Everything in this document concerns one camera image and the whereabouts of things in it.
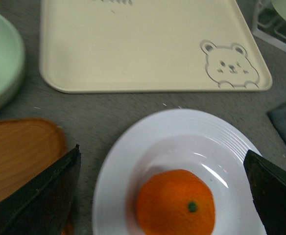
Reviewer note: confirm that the beige bear tray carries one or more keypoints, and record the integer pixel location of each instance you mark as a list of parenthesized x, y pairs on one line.
[(112, 46)]

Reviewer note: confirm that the clear acrylic cup holder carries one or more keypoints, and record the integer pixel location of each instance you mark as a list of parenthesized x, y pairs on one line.
[(268, 25)]

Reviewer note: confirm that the light green bowl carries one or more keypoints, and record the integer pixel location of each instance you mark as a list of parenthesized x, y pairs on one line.
[(12, 61)]

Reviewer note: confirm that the brown wooden cutting board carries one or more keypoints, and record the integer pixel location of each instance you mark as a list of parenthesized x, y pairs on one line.
[(28, 147)]

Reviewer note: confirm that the orange fruit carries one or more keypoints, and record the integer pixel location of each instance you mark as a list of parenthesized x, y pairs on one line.
[(175, 202)]

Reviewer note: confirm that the white ridged deep plate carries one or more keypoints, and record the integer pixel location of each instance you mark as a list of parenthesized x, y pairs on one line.
[(196, 141)]

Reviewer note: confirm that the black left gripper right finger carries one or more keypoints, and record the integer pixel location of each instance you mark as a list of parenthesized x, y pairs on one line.
[(268, 187)]

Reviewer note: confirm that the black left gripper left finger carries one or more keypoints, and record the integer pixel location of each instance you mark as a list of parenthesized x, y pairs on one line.
[(42, 206)]

